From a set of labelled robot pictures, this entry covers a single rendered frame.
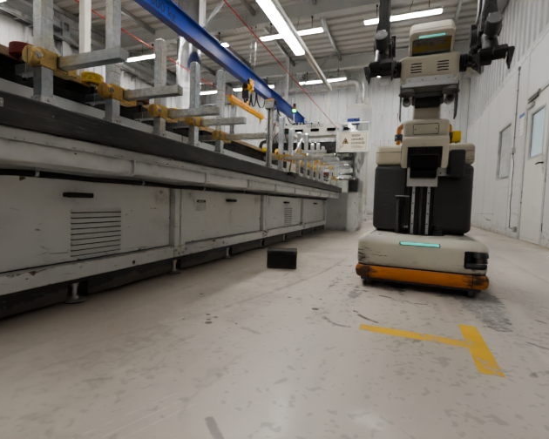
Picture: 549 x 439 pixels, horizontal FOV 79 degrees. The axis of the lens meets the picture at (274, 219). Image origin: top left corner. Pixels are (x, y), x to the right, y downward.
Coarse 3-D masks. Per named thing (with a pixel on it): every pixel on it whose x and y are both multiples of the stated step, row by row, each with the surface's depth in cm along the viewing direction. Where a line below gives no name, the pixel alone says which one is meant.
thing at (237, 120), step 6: (204, 120) 169; (210, 120) 168; (216, 120) 166; (222, 120) 165; (228, 120) 164; (234, 120) 163; (240, 120) 162; (246, 120) 163; (174, 126) 175; (180, 126) 175; (186, 126) 174
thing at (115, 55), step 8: (112, 48) 92; (120, 48) 91; (64, 56) 99; (72, 56) 97; (80, 56) 96; (88, 56) 95; (96, 56) 94; (104, 56) 93; (112, 56) 92; (120, 56) 91; (16, 64) 106; (24, 64) 105; (64, 64) 99; (72, 64) 98; (80, 64) 97; (88, 64) 97; (96, 64) 97; (104, 64) 97; (16, 72) 106; (24, 72) 105; (32, 72) 105
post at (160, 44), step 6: (156, 42) 142; (162, 42) 142; (156, 48) 142; (162, 48) 142; (156, 54) 142; (162, 54) 142; (156, 60) 143; (162, 60) 142; (156, 66) 143; (162, 66) 143; (156, 72) 143; (162, 72) 143; (156, 78) 143; (162, 78) 143; (156, 84) 143; (162, 84) 143; (156, 102) 143; (162, 102) 144; (156, 120) 144; (162, 120) 144; (156, 126) 144; (162, 126) 145
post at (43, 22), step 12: (36, 0) 96; (48, 0) 97; (36, 12) 96; (48, 12) 97; (36, 24) 96; (48, 24) 97; (36, 36) 97; (48, 36) 98; (48, 48) 98; (36, 72) 97; (48, 72) 98; (36, 84) 97; (48, 84) 98; (48, 96) 99
